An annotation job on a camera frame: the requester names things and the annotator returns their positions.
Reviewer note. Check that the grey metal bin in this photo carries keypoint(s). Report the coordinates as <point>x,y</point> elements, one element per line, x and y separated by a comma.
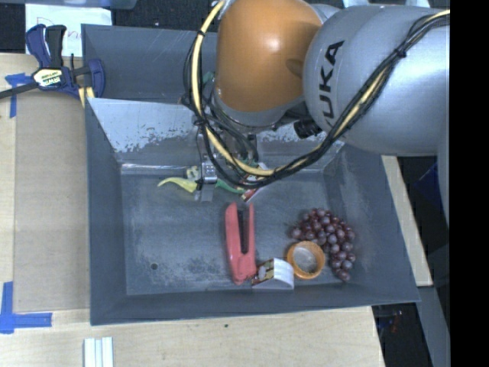
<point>175,235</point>

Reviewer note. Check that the dark red grape bunch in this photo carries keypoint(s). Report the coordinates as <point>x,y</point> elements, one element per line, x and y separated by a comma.
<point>332,231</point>

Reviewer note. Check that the black cylinder on white bracket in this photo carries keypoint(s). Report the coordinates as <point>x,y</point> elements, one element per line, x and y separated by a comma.
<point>305,127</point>

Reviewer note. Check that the red plastic clamp tool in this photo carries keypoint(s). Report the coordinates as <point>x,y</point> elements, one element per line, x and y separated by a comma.
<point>234,243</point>

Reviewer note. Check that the white and orange small box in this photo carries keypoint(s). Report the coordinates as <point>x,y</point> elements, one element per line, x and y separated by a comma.
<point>280,275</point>

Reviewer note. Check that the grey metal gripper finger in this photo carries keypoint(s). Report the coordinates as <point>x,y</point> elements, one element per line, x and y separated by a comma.
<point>208,189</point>

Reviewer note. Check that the yellow curved toy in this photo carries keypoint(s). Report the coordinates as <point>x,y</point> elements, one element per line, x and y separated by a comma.
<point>179,183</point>

